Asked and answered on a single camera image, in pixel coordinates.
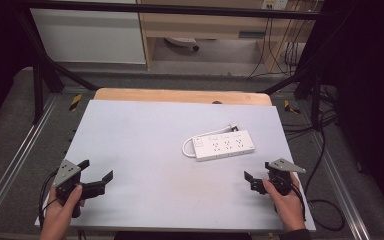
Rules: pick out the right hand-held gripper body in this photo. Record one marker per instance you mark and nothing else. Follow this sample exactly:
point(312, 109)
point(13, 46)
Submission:
point(281, 173)

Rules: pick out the person's right hand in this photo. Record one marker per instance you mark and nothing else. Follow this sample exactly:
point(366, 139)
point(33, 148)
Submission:
point(288, 206)

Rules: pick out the grey object under desk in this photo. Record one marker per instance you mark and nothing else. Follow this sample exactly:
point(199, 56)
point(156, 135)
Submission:
point(181, 41)

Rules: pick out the white cabinet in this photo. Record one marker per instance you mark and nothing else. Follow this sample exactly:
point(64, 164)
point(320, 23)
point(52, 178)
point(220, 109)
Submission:
point(90, 36)

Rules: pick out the person's left hand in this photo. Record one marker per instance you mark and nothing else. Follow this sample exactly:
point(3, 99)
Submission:
point(60, 213)

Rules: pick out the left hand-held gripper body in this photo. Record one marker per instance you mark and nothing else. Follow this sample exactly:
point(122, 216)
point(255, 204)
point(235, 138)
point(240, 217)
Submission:
point(66, 171)

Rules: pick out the white plug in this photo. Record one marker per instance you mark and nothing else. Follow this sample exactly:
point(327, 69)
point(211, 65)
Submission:
point(234, 126)

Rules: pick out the black metal frame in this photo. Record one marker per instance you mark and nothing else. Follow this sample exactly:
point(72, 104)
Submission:
point(166, 10)

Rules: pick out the pale grey table mat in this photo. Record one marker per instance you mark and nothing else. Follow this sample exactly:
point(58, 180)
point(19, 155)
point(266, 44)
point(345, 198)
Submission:
point(146, 160)

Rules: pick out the aluminium floor rail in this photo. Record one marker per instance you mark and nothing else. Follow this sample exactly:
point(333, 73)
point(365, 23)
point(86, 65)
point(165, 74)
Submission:
point(343, 186)
point(16, 160)

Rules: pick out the yellow black floor tape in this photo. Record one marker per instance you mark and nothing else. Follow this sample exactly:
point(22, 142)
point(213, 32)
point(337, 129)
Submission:
point(290, 107)
point(75, 102)

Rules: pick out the wooden table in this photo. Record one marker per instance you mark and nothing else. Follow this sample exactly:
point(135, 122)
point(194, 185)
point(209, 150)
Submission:
point(166, 95)

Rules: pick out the white wall outlet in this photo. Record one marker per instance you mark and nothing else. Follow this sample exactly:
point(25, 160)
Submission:
point(275, 4)

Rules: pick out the white power strip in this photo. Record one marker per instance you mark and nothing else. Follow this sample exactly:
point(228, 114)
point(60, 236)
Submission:
point(225, 145)

